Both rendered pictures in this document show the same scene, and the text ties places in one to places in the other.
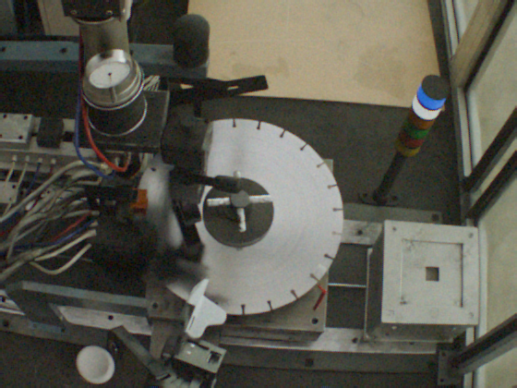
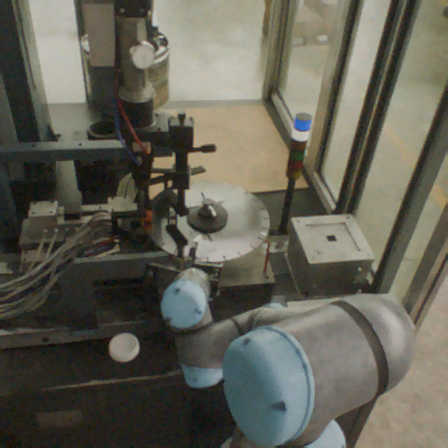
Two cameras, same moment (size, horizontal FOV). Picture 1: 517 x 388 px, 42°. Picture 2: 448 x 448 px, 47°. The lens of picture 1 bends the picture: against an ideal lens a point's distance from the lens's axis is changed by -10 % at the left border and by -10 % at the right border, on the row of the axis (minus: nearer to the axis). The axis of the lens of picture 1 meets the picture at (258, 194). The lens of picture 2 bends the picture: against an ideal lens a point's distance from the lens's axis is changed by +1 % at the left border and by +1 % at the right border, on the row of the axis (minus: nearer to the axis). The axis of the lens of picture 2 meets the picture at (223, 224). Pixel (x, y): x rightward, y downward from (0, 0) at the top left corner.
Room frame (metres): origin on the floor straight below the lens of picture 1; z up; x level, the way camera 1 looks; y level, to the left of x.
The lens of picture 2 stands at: (-0.59, 0.12, 1.83)
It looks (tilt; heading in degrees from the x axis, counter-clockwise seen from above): 41 degrees down; 352
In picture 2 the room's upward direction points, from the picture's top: 5 degrees clockwise
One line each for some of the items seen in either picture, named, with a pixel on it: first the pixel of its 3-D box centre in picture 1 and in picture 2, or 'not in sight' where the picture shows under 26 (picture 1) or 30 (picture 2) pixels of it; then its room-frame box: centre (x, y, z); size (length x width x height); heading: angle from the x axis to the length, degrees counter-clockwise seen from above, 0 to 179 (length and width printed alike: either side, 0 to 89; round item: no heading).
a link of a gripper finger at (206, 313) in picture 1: (206, 310); (205, 246); (0.26, 0.04, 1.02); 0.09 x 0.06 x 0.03; 169
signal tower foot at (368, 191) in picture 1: (381, 194); (283, 228); (0.61, -0.23, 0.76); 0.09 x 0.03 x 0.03; 95
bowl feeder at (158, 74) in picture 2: not in sight; (129, 89); (1.19, 0.27, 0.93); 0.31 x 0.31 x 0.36
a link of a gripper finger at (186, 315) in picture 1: (181, 333); (192, 257); (0.22, 0.07, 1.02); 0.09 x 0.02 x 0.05; 169
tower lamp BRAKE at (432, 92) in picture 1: (432, 91); (302, 121); (0.61, -0.23, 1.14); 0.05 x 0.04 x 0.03; 5
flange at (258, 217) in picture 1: (238, 209); (207, 213); (0.44, 0.03, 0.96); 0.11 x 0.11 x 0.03
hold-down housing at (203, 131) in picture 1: (187, 158); (181, 151); (0.41, 0.10, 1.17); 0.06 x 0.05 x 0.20; 86
